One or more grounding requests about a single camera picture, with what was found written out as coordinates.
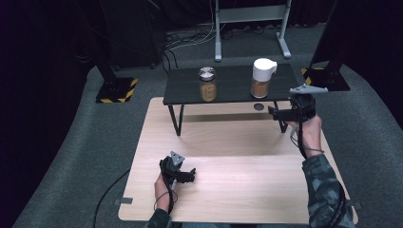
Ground grey metal stand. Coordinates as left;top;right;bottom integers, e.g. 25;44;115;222
214;0;293;63

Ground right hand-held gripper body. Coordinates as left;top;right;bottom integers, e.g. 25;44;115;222
288;83;329;124

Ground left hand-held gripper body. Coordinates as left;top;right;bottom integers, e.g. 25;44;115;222
159;150;188;185

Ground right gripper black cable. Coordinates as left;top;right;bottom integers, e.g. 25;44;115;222
289;120;347;228

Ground black floor cable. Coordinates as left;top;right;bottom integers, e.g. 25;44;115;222
92;168;131;228

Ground black low shelf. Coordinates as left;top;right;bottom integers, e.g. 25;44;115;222
163;63;300;137

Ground bundle of floor cables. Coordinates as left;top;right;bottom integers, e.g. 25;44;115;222
163;0;279;71

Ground grey table bracket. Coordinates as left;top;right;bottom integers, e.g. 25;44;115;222
113;197;134;206

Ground person's right hand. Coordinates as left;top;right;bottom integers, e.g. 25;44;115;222
285;114;325;159

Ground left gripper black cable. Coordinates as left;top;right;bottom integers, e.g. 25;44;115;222
154;160;179;216

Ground black post with striped base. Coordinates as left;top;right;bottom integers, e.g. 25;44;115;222
299;0;352;93
91;18;139;105

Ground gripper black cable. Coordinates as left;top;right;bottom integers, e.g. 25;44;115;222
154;160;179;216
289;120;347;228

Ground white-lidded glass jar brown powder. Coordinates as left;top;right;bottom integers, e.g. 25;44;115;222
250;57;278;99

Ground person's left hand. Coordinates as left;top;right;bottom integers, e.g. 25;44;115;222
153;172;179;213

